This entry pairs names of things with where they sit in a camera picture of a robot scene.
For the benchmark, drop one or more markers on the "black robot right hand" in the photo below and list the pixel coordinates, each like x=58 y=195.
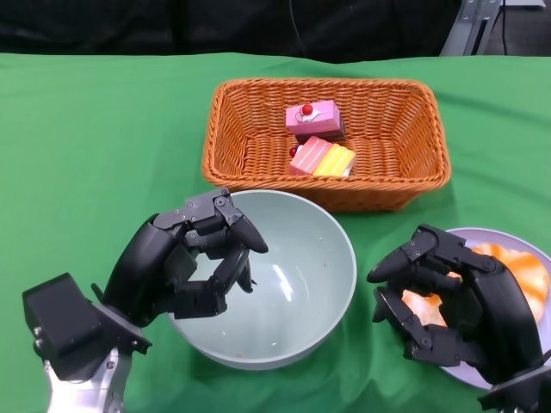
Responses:
x=499 y=310

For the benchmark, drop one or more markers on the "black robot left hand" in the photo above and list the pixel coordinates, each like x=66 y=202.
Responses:
x=142 y=266

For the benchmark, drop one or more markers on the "oblong orange striped bread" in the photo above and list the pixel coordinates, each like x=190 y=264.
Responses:
x=525 y=271

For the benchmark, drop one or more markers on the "grey round bowl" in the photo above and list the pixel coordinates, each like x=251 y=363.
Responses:
x=292 y=266

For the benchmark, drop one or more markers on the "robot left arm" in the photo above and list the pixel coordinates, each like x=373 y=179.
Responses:
x=73 y=331

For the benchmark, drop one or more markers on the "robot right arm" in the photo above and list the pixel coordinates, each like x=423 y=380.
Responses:
x=521 y=391

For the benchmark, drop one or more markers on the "lavender round plate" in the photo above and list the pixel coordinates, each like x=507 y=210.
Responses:
x=465 y=374

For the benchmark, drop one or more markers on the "orange wicker basket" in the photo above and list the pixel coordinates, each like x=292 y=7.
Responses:
x=387 y=163

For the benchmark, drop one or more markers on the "yellow cake slice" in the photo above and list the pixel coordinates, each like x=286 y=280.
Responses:
x=333 y=161

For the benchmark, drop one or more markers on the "pink and brown cake slice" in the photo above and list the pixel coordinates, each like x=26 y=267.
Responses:
x=314 y=122

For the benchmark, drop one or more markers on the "green tablecloth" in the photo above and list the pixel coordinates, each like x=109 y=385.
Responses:
x=107 y=129

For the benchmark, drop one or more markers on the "grey metal stand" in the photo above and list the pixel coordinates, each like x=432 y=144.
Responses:
x=462 y=30

